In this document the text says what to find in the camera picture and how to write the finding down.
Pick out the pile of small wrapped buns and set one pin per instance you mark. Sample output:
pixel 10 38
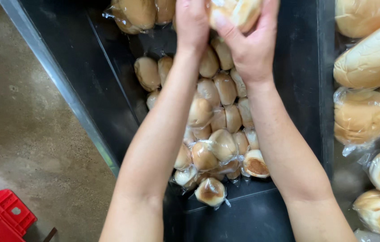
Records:
pixel 223 144

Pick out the person's left fingers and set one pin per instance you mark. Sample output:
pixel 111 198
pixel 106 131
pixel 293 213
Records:
pixel 191 4

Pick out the person's left hand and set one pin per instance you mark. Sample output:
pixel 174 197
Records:
pixel 191 27

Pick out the black plastic crate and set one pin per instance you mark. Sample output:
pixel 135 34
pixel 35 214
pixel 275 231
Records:
pixel 109 84
pixel 344 183

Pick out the brown wooden piece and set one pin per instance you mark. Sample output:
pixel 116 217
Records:
pixel 50 235

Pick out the single plastic-wrapped bun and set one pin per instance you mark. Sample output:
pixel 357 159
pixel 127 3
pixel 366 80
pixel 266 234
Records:
pixel 238 11

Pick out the person's right hand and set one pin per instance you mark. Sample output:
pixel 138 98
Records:
pixel 252 55

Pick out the heap of large wrapped breads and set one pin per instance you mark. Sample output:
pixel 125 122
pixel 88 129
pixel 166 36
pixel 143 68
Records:
pixel 361 114

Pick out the large bagged bread roll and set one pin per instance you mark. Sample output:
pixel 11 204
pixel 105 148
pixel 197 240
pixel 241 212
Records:
pixel 136 15
pixel 165 10

